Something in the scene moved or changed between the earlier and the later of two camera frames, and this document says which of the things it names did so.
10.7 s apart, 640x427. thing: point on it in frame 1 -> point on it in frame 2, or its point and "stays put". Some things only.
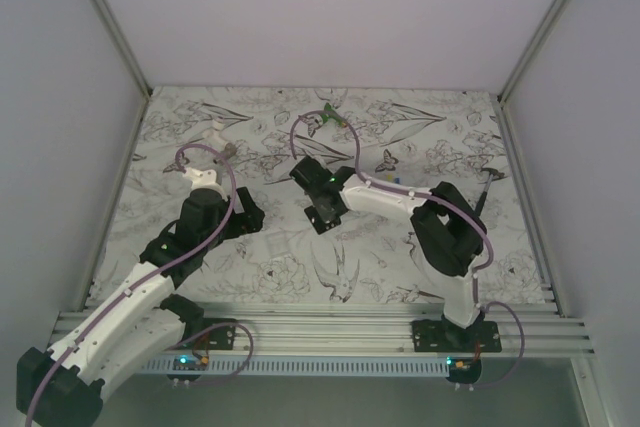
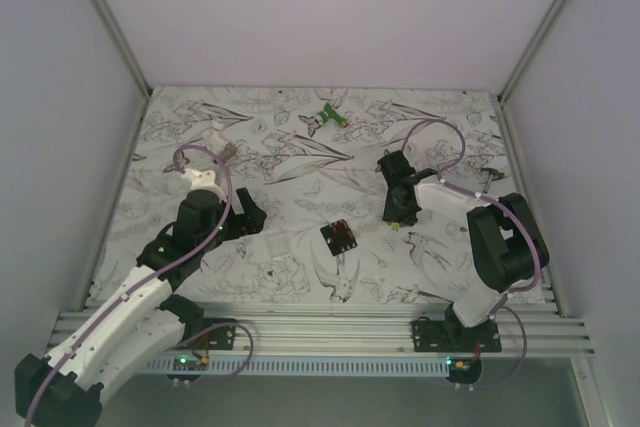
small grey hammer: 492,172 stays put
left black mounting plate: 209,334 stays put
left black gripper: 247,221 stays put
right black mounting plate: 444,336 stays put
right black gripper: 326,217 -> 391,216
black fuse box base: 317,222 -> 338,237
